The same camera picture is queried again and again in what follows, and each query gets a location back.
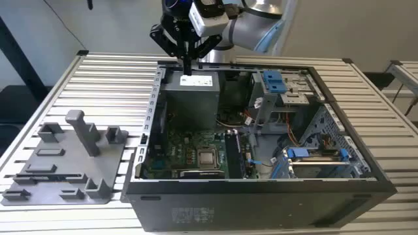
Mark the silver CPU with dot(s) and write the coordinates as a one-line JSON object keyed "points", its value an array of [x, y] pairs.
{"points": [[207, 159]]}

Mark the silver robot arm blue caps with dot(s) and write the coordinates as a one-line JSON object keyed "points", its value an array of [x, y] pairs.
{"points": [[247, 31]]}

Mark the metal slat side table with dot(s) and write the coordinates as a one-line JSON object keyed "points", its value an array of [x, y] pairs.
{"points": [[403, 80]]}

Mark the black graphics card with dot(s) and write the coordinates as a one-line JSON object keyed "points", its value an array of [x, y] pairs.
{"points": [[202, 174]]}

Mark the blue drive carrier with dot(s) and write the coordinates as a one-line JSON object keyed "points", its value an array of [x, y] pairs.
{"points": [[274, 82]]}

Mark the black open PC case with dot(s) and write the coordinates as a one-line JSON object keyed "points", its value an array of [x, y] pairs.
{"points": [[247, 208]]}

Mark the green motherboard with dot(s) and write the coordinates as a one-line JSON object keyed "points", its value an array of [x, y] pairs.
{"points": [[183, 147]]}

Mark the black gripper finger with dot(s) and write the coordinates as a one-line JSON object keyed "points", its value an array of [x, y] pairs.
{"points": [[209, 45], [164, 39]]}

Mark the hard disk in blue carrier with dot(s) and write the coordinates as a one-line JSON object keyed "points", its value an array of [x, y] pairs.
{"points": [[313, 161]]}

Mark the black table corner cap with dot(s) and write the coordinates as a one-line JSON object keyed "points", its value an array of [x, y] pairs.
{"points": [[82, 52], [346, 60]]}

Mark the grey power supply unit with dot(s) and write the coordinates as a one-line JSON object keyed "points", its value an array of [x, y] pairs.
{"points": [[191, 105]]}

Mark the CPU socket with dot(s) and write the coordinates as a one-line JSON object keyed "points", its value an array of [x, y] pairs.
{"points": [[207, 149]]}

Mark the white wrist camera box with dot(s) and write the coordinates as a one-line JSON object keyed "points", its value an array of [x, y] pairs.
{"points": [[210, 24]]}

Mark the black hanging object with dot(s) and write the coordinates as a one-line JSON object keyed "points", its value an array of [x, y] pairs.
{"points": [[90, 4]]}

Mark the grey metal drive cage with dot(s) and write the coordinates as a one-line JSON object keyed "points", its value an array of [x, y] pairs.
{"points": [[294, 98]]}

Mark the grey parts rack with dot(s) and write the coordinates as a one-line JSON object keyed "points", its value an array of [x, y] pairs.
{"points": [[71, 169]]}

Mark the black desk frame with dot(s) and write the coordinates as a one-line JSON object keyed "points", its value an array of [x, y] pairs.
{"points": [[19, 56]]}

